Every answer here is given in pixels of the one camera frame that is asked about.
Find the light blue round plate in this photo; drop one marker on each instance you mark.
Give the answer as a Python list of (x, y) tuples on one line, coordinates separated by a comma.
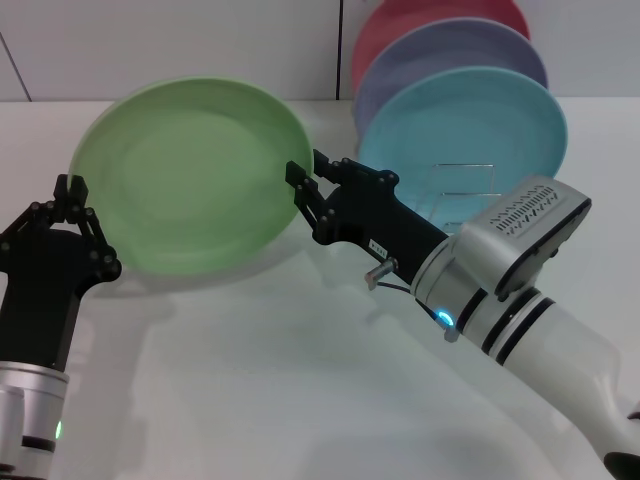
[(460, 120)]

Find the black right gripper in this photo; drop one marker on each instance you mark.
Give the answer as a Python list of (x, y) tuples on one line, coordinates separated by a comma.
[(375, 220)]

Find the red round plate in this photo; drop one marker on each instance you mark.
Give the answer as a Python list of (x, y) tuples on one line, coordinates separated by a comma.
[(385, 25)]

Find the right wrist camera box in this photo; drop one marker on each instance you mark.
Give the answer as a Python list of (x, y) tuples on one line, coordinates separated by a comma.
[(520, 225)]

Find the purple round plate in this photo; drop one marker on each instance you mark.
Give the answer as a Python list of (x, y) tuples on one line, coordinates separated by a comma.
[(440, 50)]

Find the green round plate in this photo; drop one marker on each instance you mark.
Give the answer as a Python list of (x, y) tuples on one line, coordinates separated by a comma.
[(195, 175)]

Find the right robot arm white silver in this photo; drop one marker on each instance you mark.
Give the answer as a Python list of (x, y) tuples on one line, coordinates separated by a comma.
[(550, 350)]

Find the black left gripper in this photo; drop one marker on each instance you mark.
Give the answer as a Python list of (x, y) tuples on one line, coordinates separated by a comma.
[(40, 290)]

